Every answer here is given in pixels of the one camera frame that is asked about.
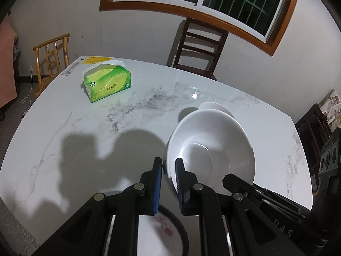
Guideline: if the white plate with pink flowers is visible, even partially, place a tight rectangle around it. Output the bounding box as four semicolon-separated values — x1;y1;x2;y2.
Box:
137;205;184;256

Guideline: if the green tissue pack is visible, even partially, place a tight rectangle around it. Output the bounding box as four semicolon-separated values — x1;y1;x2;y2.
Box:
81;61;132;104

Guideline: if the barcode table sticker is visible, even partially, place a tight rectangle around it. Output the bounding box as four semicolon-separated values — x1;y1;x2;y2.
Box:
62;61;82;76

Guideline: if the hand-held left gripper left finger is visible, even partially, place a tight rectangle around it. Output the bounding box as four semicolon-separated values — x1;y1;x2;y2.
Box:
32;157;163;256

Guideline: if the printed cloth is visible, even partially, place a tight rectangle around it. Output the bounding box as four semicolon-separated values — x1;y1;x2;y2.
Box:
318;89;341;128

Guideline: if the yellow table sticker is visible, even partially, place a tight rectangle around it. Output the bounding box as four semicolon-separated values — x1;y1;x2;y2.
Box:
81;56;112;65

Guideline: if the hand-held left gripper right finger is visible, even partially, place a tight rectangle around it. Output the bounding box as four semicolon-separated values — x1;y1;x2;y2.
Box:
174;158;304;256

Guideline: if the wooden framed window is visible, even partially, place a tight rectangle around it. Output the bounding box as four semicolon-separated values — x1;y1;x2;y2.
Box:
100;0;301;56

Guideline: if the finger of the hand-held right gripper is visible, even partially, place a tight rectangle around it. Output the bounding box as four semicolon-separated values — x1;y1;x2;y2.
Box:
222;173;267;200

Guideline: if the white floor cable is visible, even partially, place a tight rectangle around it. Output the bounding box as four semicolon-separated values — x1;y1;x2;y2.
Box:
21;67;34;118

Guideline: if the bamboo chair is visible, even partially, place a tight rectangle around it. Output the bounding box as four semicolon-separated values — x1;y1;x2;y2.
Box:
32;33;70;98

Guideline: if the dark wooden chair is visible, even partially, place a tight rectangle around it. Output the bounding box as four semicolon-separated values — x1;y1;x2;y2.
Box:
172;19;230;79
295;103;333;200

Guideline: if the white bowl with yellow base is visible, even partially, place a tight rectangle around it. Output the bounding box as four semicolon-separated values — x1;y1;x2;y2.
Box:
166;110;256;196

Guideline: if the white bowl with blue band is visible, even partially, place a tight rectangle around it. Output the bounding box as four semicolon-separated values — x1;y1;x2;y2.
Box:
198;101;235;119

